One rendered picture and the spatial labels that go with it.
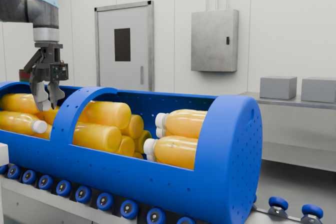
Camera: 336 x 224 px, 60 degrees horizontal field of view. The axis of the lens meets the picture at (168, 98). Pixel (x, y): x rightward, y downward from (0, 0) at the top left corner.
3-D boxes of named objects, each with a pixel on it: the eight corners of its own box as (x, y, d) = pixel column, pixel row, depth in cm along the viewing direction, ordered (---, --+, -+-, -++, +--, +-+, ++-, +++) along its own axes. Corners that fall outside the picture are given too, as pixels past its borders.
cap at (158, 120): (170, 111, 73) (163, 111, 74) (162, 116, 70) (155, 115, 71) (170, 126, 74) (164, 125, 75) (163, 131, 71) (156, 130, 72)
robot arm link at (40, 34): (27, 28, 89) (50, 31, 96) (28, 43, 89) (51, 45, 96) (43, 27, 85) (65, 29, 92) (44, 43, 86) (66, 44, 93)
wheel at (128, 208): (138, 201, 68) (142, 203, 69) (124, 195, 70) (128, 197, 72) (130, 221, 66) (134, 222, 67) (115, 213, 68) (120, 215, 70)
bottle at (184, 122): (245, 111, 65) (172, 104, 74) (235, 120, 59) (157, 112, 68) (244, 140, 67) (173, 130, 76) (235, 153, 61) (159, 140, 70)
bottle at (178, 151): (231, 183, 61) (155, 167, 70) (238, 152, 64) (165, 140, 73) (222, 171, 55) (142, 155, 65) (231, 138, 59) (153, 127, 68)
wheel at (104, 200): (113, 194, 71) (118, 196, 73) (100, 188, 74) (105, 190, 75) (105, 212, 70) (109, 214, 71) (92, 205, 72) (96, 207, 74)
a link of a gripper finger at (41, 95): (42, 112, 87) (45, 81, 87) (30, 110, 90) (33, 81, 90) (51, 112, 90) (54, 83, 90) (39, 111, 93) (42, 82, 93)
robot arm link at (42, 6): (29, -7, 91) (58, -5, 94) (31, 29, 92) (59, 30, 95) (26, -13, 84) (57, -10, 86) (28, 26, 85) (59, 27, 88)
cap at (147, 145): (156, 158, 69) (149, 157, 70) (161, 143, 71) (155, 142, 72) (148, 151, 66) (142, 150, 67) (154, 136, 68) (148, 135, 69)
